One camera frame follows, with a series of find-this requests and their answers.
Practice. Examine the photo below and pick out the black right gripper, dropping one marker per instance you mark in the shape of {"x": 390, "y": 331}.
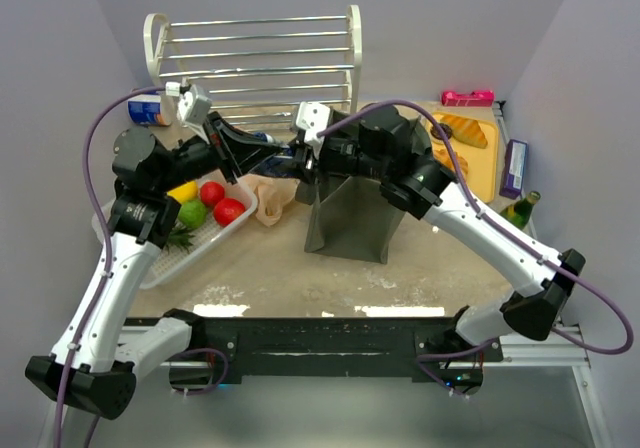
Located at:
{"x": 308, "y": 156}

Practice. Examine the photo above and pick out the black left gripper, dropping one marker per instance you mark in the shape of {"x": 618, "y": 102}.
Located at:
{"x": 222, "y": 147}

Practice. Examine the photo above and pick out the green fabric grocery bag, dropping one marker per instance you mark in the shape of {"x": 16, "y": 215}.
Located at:
{"x": 355, "y": 217}

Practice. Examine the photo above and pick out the banana print plastic bag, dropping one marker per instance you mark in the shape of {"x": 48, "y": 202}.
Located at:
{"x": 273, "y": 195}

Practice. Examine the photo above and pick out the blue chips bag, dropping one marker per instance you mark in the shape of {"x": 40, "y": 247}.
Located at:
{"x": 281, "y": 165}

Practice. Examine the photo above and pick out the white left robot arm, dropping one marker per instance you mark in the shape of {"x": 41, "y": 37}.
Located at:
{"x": 87, "y": 369}

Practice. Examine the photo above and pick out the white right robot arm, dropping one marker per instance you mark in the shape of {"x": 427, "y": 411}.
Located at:
{"x": 541, "y": 278}

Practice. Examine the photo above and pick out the yellow food tray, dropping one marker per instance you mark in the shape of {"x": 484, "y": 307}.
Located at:
{"x": 479, "y": 164}

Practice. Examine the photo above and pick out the yellow toy lemon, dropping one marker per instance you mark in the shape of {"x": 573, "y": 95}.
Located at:
{"x": 185, "y": 192}

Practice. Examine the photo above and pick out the blue white can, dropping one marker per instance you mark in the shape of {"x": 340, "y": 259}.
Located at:
{"x": 149, "y": 110}

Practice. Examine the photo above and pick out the chocolate donut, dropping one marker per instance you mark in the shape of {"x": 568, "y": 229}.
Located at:
{"x": 439, "y": 135}

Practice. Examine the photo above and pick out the green toy lime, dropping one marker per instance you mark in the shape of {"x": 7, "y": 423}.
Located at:
{"x": 192, "y": 214}

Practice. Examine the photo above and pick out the red toy tomato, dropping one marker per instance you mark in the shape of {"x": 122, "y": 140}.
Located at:
{"x": 211, "y": 193}
{"x": 227, "y": 210}

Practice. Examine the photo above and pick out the toy pineapple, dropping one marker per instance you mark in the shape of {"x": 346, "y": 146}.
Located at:
{"x": 180, "y": 238}

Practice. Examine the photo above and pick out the pink box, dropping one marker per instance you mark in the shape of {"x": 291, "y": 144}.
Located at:
{"x": 478, "y": 98}

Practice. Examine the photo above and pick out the croissant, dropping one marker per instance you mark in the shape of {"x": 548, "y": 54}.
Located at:
{"x": 466, "y": 130}

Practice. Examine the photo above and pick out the white plastic basket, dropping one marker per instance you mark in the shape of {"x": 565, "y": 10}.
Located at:
{"x": 206, "y": 237}

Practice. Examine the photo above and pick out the purple box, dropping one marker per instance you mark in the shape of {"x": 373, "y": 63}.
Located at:
{"x": 514, "y": 169}

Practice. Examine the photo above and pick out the white metal shelf rack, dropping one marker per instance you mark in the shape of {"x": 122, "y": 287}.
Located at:
{"x": 257, "y": 71}

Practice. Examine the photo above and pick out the green glass bottle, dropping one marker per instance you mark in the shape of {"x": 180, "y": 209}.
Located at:
{"x": 519, "y": 212}

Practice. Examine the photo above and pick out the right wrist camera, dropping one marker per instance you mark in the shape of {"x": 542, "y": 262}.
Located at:
{"x": 311, "y": 119}

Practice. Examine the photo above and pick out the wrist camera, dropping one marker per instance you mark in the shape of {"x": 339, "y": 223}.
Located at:
{"x": 311, "y": 119}
{"x": 192, "y": 104}

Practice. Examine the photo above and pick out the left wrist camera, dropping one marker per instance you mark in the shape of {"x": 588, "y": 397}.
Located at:
{"x": 192, "y": 104}

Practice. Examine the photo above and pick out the black base frame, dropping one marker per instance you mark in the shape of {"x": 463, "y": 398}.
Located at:
{"x": 231, "y": 349}

